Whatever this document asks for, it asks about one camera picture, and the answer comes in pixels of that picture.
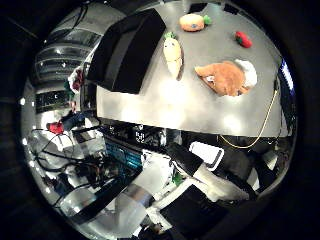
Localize brown and white plush toy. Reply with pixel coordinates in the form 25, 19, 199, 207
194, 58, 259, 98

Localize white daikon radish plush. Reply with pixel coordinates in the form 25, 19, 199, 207
163, 31, 185, 81

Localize round orange plush green leaves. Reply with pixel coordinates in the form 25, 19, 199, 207
178, 13, 213, 33

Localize black fabric container bin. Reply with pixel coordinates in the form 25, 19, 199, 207
86, 8, 167, 95

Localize green plastic item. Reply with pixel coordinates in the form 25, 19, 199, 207
171, 172, 184, 187

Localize blue electronics rack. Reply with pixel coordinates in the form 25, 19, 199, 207
104, 139, 144, 171

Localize laptop with blue screen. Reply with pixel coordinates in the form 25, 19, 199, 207
278, 58, 298, 134

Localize person in red top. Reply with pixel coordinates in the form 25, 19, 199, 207
46, 119, 66, 135

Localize red and white cloth bundle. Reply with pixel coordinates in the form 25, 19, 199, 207
66, 66, 84, 94

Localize thin yellow cable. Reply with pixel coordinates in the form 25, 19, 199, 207
218, 86, 279, 150

